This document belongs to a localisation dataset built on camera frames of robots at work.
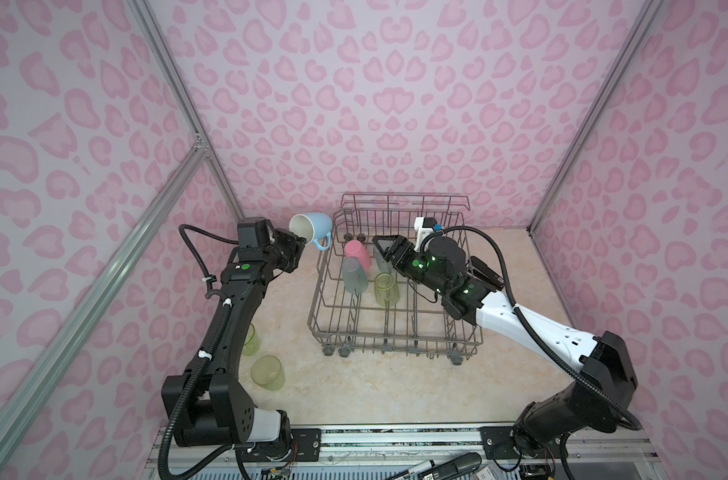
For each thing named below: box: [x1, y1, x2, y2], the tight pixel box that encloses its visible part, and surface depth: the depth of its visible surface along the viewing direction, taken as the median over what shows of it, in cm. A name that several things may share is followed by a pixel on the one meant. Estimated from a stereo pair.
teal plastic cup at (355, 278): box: [342, 257, 369, 295], surface depth 96 cm
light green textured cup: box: [250, 355, 286, 391], surface depth 80 cm
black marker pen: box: [386, 452, 482, 480], surface depth 70 cm
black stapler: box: [466, 256, 505, 291], surface depth 105 cm
